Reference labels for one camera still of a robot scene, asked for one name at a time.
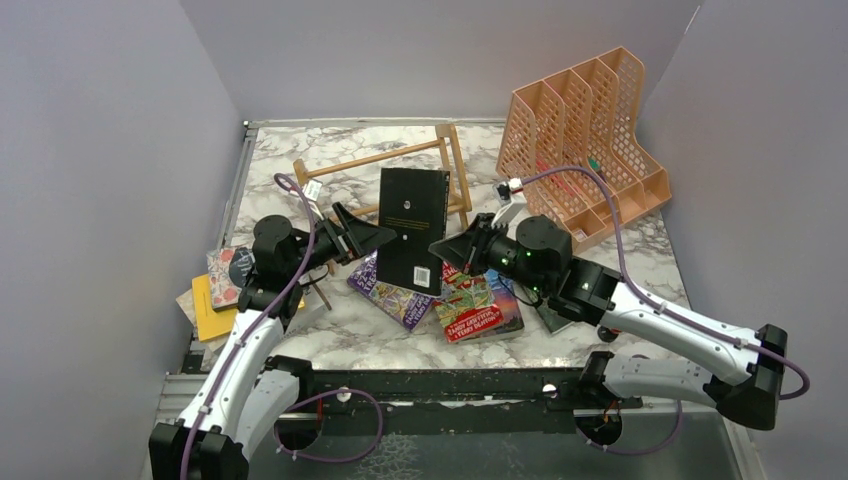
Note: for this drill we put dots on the purple 52-storey treehouse book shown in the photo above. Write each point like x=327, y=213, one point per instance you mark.
x=406, y=307

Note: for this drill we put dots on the red item in organizer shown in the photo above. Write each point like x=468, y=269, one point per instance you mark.
x=556, y=183

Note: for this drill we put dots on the black moon and sixpence book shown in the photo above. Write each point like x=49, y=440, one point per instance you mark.
x=414, y=203

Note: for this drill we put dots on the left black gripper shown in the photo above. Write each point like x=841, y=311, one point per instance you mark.
x=358, y=237

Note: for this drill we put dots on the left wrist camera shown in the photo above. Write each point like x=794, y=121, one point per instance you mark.
x=312, y=190

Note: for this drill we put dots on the orange plastic file organizer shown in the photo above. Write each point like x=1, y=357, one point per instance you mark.
x=589, y=109

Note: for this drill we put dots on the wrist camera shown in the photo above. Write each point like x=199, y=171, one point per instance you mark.
x=510, y=194
x=312, y=190

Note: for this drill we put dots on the red 13-storey treehouse book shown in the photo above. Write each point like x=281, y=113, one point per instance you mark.
x=467, y=307

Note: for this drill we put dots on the white furniture book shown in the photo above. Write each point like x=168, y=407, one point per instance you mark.
x=312, y=306

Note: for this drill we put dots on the floral little women book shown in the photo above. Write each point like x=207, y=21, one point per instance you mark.
x=228, y=268

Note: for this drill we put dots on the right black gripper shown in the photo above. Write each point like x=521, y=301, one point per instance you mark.
x=469, y=247

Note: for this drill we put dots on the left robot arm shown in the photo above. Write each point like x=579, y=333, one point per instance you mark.
x=216, y=435

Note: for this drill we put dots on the green alice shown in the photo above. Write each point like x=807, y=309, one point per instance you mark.
x=551, y=320

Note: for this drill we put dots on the yellow book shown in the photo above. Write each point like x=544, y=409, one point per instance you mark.
x=211, y=324

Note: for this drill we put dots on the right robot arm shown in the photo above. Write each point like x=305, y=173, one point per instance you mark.
x=735, y=370

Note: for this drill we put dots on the blue book under red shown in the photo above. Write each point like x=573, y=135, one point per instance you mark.
x=507, y=311

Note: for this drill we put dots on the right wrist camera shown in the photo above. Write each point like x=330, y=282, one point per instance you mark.
x=510, y=194

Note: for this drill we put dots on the wooden book rack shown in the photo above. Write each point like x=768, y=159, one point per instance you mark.
x=442, y=152

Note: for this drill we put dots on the black front rail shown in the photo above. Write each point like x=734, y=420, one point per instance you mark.
x=451, y=401

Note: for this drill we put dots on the red black small bottle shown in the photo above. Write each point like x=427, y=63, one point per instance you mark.
x=607, y=335

